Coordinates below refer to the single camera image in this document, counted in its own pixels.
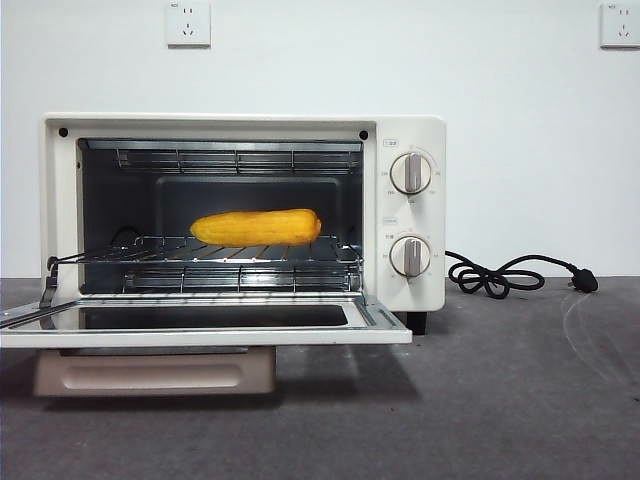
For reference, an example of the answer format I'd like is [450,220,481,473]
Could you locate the oven door with glass window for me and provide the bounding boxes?
[0,293,414,399]

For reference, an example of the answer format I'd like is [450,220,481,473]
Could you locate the metal wire oven rack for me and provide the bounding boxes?
[47,234,364,266]

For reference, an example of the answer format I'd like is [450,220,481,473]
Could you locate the beige oven dial knob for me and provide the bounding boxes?
[389,236,432,279]
[389,152,433,195]

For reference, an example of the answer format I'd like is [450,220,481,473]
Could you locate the white wall socket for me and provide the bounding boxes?
[166,0,212,50]
[599,2,640,50]

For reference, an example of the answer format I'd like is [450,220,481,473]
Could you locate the cream Toshiba toaster oven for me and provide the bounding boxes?
[41,112,448,337]

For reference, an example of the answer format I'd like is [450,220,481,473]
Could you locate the black power cable with plug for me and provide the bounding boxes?
[444,250,600,300]

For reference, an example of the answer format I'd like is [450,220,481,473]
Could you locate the yellow corn cob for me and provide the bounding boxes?
[189,208,323,248]

